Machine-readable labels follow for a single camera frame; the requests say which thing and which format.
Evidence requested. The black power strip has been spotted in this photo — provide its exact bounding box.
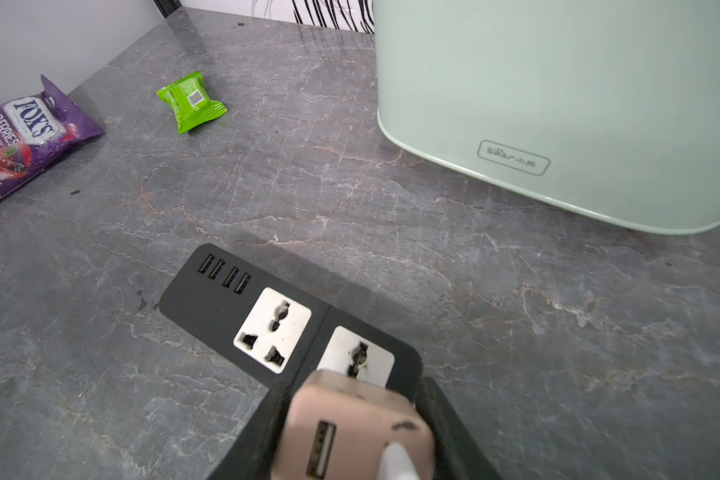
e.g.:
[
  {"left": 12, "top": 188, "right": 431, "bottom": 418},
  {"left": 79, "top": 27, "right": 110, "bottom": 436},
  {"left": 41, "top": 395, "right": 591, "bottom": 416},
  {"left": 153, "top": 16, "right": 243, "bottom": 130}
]
[{"left": 159, "top": 244, "right": 423, "bottom": 399}]

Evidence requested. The mint green toaster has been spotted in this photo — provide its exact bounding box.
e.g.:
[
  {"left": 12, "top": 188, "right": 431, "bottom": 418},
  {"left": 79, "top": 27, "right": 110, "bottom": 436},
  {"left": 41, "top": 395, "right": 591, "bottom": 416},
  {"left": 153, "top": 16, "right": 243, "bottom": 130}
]
[{"left": 374, "top": 1, "right": 720, "bottom": 235}]

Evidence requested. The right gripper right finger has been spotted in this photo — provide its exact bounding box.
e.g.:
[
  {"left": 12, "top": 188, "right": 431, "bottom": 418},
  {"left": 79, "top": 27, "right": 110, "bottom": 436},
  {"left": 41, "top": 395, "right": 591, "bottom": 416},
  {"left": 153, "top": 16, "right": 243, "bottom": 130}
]
[{"left": 415, "top": 377, "right": 501, "bottom": 480}]

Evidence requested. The pink USB charger adapter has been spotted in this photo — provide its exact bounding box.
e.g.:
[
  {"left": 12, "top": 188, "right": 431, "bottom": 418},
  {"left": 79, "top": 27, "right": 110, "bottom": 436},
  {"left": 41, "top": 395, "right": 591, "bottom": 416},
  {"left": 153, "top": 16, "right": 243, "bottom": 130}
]
[{"left": 271, "top": 370, "right": 435, "bottom": 479}]

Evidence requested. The green candy packet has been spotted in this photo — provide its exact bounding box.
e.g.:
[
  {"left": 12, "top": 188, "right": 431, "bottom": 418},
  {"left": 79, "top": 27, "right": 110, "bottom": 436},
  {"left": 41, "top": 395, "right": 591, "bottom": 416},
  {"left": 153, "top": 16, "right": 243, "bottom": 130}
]
[{"left": 156, "top": 71, "right": 227, "bottom": 134}]

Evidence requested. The purple Fox's candy bag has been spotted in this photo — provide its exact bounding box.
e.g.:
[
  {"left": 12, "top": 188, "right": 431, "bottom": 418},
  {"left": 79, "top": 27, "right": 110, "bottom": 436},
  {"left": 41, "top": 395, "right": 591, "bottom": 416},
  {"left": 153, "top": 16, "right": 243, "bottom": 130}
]
[{"left": 0, "top": 76, "right": 103, "bottom": 200}]

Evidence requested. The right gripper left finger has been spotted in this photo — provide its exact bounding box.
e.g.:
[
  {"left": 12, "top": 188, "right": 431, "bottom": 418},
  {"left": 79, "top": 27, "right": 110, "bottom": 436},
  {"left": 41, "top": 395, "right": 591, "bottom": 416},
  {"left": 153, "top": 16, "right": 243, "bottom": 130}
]
[{"left": 208, "top": 381, "right": 292, "bottom": 480}]

